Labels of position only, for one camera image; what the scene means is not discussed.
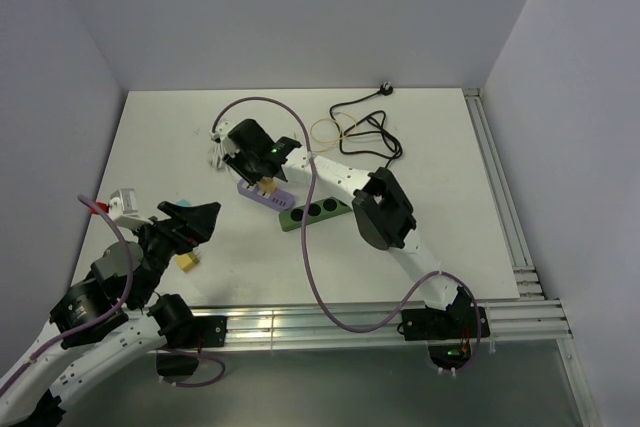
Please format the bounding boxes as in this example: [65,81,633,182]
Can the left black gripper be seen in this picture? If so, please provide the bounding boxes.
[128,199,221,304]

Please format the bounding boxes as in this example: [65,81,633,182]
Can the purple power strip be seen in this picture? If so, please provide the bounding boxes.
[236,179,295,212]

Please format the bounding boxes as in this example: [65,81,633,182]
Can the pink plug adapter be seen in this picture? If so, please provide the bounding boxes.
[257,177,277,196]

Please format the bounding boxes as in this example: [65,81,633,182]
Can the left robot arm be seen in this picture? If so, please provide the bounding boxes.
[1,190,221,426]

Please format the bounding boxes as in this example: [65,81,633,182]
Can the yellow plug adapter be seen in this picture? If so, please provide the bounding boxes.
[175,251,201,273]

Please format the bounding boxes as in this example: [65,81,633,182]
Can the green power strip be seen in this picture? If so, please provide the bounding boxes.
[278,197,352,232]

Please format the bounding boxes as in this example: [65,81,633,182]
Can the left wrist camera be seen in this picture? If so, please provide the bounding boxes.
[96,188,152,231]

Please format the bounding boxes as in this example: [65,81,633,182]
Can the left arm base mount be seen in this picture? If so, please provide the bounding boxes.
[155,315,227,385]

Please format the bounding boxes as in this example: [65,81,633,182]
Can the aluminium front rail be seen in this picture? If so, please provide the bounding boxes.
[99,296,573,358]

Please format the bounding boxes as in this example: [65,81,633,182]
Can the aluminium rail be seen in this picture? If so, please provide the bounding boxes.
[99,296,573,358]
[463,89,546,301]

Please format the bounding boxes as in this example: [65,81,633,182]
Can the black power cord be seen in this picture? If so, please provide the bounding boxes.
[328,80,404,171]

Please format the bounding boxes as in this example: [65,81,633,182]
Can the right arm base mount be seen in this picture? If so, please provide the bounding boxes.
[396,304,490,372]

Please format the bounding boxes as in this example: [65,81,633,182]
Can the aluminium right rail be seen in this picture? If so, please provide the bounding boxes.
[463,89,546,301]

